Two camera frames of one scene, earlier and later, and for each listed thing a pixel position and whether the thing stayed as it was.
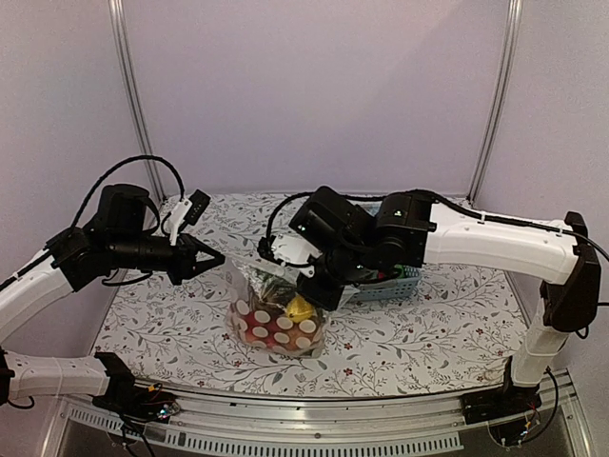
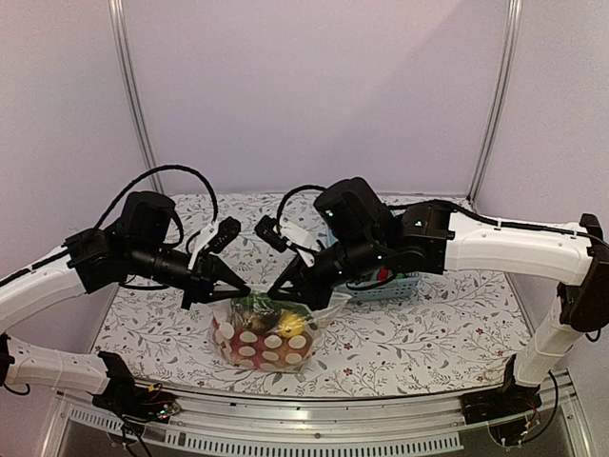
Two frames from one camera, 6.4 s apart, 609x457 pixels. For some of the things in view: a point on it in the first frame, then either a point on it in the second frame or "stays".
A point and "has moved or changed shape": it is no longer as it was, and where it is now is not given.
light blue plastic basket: [402, 288] stays
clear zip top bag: [265, 311] has moved or changed shape
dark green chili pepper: [269, 286] → [260, 302]
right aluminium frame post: [515, 14] stays
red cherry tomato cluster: [267, 328] → [260, 349]
